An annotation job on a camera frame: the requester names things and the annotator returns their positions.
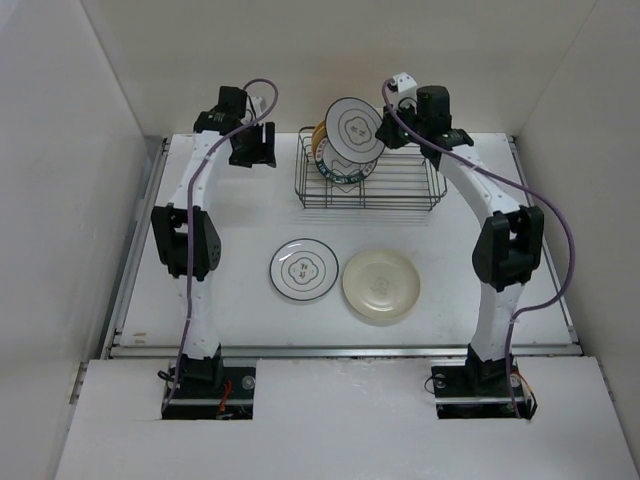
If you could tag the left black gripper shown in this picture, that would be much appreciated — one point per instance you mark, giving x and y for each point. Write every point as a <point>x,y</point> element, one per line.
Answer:
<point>262,152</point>

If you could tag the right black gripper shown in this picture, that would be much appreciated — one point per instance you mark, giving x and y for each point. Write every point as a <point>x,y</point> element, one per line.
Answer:
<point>386,132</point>

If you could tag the metal wire dish rack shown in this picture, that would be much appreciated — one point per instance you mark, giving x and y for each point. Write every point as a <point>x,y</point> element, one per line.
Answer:
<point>401,180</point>

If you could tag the teal banded lettered plate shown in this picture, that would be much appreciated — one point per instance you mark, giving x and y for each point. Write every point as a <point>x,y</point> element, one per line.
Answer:
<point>337,169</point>

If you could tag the white plate green rim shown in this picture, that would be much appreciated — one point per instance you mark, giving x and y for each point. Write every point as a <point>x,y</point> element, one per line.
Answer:
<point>304,269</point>

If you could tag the cream plate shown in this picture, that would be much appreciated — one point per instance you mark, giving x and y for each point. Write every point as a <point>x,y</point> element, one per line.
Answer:
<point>381,285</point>

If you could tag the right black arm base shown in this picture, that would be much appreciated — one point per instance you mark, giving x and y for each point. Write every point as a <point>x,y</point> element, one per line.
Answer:
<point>457,397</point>

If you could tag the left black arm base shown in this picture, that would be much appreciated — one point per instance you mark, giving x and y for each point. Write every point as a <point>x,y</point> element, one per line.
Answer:
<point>208,390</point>

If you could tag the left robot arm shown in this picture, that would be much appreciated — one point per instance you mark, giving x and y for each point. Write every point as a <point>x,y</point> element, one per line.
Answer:
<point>233,133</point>

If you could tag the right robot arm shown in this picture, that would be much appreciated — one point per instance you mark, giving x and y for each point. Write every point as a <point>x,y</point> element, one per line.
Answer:
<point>508,249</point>

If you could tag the front yellow plate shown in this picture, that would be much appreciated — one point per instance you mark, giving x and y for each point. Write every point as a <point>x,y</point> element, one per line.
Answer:
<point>317,140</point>

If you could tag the yellow plate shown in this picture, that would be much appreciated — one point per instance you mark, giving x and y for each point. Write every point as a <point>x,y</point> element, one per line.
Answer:
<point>317,129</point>
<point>317,140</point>

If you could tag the rear yellow plate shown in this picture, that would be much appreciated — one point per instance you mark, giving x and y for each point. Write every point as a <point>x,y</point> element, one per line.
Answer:
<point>317,129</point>

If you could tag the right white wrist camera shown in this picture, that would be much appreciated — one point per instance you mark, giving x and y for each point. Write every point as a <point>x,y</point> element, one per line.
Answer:
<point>402,87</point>

